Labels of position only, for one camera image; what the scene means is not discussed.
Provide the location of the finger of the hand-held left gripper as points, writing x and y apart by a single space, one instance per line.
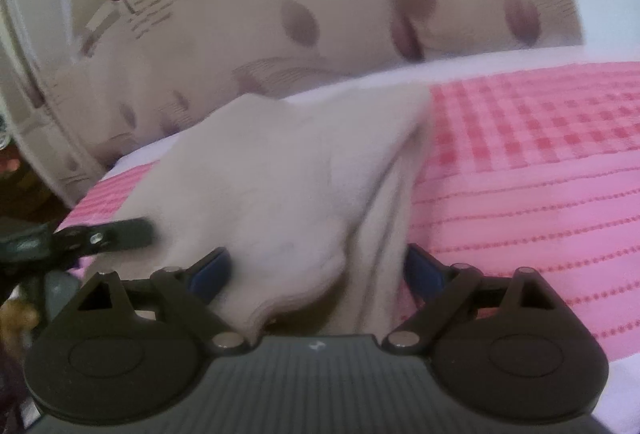
127 233

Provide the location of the small beige garment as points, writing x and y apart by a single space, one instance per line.
275 189

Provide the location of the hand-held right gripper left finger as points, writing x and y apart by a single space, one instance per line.
210 276

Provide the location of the pink striped cloth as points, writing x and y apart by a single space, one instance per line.
525 57

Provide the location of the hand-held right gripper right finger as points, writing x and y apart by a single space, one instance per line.
422 274

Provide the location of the pink checked blanket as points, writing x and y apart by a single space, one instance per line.
525 214

